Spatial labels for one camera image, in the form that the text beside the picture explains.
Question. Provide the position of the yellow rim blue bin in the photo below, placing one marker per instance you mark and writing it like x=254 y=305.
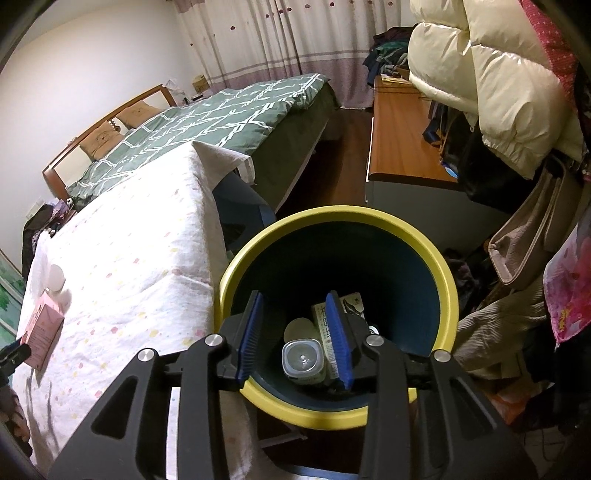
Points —
x=397 y=286

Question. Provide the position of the white green drink bottle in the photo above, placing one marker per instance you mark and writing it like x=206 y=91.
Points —
x=298 y=330

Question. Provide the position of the dark clothes pile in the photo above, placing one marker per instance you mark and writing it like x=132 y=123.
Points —
x=37 y=230

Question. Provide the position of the cream puffer jacket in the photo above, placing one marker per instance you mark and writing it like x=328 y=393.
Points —
x=498 y=83

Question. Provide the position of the beige shoulder bag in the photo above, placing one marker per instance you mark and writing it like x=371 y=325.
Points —
x=521 y=240

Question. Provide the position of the mixed clothes pile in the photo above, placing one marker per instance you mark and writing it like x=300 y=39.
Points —
x=388 y=50

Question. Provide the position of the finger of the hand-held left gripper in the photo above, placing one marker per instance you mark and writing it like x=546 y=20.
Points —
x=14 y=355

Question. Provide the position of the clear glass jar green lid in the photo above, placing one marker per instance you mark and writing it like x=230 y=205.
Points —
x=302 y=362

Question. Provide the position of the red dotted cloth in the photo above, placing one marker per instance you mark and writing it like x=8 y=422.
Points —
x=561 y=50

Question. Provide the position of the striped floral curtain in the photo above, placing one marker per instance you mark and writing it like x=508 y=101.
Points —
x=277 y=37

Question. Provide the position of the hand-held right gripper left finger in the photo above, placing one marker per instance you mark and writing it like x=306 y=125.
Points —
x=249 y=332

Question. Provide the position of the black bag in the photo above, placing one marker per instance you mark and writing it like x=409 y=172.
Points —
x=480 y=157

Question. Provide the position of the pink floral cloth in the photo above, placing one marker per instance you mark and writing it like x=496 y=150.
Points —
x=572 y=286

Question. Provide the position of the brown pillow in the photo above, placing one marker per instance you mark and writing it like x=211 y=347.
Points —
x=99 y=143
x=138 y=113

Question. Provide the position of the wooden desk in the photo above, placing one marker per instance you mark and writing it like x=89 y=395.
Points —
x=397 y=138

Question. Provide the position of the beige leaf print box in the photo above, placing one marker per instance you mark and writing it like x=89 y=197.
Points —
x=353 y=307

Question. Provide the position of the blue chair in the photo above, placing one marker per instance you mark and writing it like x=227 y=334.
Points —
x=244 y=203

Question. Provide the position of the bed with green quilt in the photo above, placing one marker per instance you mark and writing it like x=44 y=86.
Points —
x=221 y=120

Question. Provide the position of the frosted glass wardrobe door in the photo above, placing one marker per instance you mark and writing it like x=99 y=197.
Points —
x=7 y=295

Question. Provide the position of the wooden bed headboard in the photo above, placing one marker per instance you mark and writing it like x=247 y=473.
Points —
x=60 y=159

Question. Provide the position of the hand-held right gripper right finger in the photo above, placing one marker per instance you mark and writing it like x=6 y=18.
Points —
x=339 y=341

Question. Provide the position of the pink carton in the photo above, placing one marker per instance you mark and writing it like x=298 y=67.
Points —
x=41 y=330

